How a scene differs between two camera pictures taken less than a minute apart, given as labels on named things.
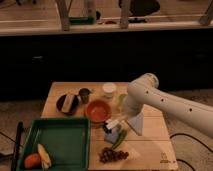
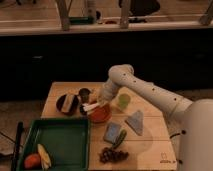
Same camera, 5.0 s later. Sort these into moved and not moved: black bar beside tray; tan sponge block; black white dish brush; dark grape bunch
Moved: black white dish brush
Not moved: black bar beside tray; dark grape bunch; tan sponge block
